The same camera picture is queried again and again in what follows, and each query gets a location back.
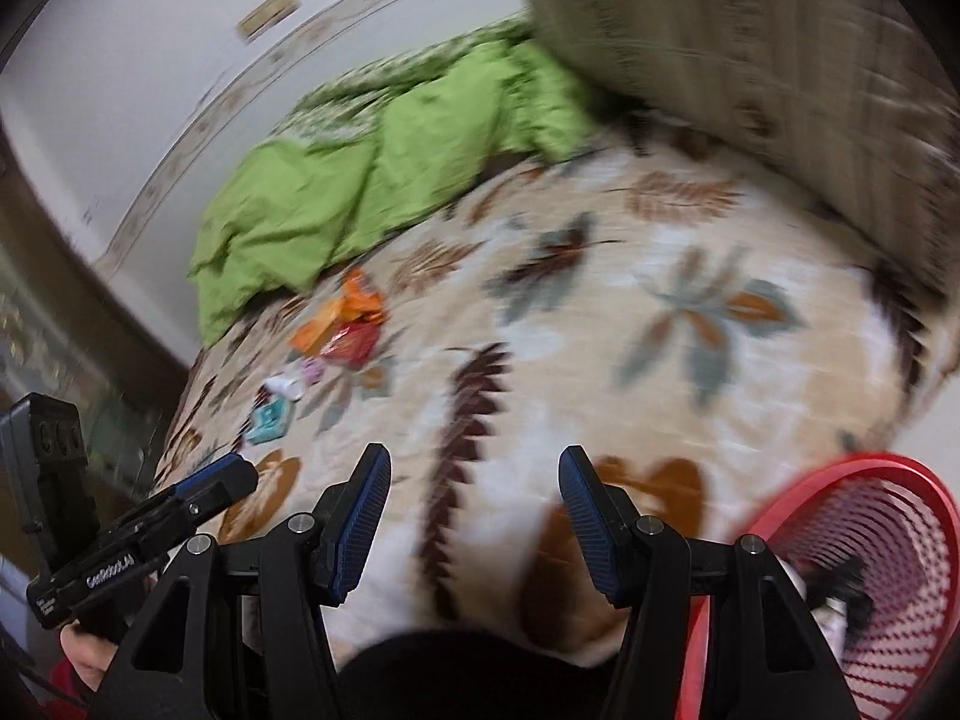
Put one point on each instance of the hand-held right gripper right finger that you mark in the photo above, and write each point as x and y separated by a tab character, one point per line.
589	532

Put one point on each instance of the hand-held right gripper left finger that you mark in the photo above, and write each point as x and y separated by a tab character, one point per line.
360	525

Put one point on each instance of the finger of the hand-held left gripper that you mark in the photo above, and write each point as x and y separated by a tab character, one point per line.
225	495
214	474

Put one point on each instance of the orange cardboard box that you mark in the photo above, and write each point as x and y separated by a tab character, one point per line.
315	330

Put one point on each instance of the orange foil packet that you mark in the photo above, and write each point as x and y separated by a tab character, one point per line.
360	300

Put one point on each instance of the red plastic basket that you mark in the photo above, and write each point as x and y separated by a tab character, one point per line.
900	510

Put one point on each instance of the person's left hand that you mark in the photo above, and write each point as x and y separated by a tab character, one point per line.
90	652

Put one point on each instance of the teal small packet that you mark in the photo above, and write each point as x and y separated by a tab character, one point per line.
270	420

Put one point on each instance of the pink and white wrapper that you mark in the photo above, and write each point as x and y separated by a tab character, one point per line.
292	382

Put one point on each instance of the floral fleece blanket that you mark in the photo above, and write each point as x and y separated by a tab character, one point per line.
637	360

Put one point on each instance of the small red packet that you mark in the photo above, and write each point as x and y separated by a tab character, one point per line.
352	345

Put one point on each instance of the white crumpled paper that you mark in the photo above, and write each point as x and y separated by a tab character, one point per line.
829	622

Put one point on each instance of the small black item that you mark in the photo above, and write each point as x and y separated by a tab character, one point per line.
847	592

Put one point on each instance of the green quilt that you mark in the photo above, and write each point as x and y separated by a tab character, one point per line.
300	195

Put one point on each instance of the striped beige pillow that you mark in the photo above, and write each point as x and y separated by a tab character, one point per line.
750	52

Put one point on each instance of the small framed wall picture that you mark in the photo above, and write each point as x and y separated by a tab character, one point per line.
266	15

